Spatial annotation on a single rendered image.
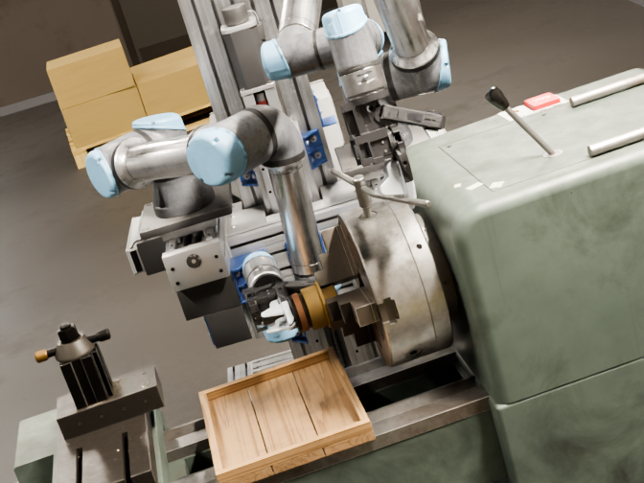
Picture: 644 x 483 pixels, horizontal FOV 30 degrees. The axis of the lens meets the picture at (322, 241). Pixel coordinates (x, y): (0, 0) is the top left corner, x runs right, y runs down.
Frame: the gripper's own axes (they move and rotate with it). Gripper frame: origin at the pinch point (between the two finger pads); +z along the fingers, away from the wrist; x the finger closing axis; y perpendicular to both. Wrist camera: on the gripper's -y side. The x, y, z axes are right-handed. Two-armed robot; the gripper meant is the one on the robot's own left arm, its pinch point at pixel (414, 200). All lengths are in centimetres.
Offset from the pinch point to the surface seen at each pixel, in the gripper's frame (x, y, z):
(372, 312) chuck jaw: -9.2, 12.1, 18.1
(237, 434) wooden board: -26, 43, 35
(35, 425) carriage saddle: -50, 84, 25
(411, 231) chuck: -10.1, 0.5, 6.3
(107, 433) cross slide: -25, 67, 26
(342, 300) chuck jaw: -15.5, 16.1, 15.1
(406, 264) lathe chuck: -7.5, 3.6, 11.5
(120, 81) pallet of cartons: -647, 62, -80
